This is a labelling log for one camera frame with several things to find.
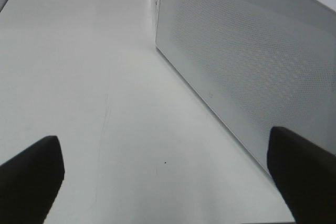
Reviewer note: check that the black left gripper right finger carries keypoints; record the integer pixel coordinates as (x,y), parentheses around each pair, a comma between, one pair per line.
(304,174)

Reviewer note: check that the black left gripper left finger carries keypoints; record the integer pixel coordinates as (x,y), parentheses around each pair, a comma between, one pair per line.
(30,182)

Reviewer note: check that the white microwave door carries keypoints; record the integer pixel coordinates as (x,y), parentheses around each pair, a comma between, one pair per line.
(256,64)

